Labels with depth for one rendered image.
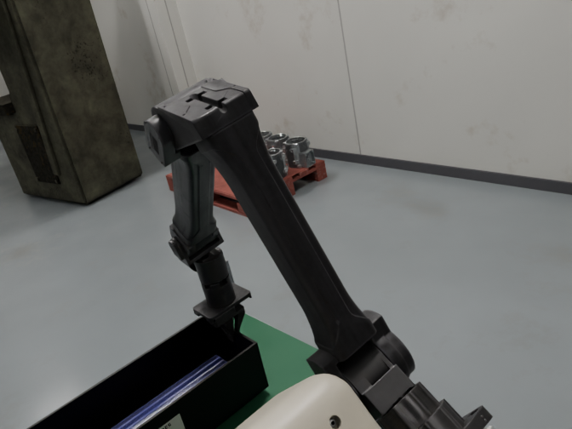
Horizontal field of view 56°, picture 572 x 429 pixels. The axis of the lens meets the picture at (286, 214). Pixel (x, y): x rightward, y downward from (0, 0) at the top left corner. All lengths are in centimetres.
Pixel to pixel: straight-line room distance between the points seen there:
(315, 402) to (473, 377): 205
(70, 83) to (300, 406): 494
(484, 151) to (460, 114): 31
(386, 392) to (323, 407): 20
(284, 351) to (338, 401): 75
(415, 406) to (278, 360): 59
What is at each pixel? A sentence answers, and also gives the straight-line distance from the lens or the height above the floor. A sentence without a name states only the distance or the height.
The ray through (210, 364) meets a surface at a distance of 116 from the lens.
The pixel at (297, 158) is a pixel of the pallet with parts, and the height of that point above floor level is 24.
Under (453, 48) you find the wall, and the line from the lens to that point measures 401.
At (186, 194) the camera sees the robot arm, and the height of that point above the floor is 144.
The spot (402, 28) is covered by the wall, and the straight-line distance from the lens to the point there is 420.
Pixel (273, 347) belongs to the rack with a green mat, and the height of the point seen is 95.
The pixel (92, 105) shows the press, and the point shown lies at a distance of 541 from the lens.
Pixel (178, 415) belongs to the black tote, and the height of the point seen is 105.
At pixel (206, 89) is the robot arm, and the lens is 64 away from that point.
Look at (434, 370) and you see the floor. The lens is 254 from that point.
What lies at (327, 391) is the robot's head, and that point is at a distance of 48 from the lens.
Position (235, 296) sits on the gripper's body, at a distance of 108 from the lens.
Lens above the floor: 172
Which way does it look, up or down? 25 degrees down
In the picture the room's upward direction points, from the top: 12 degrees counter-clockwise
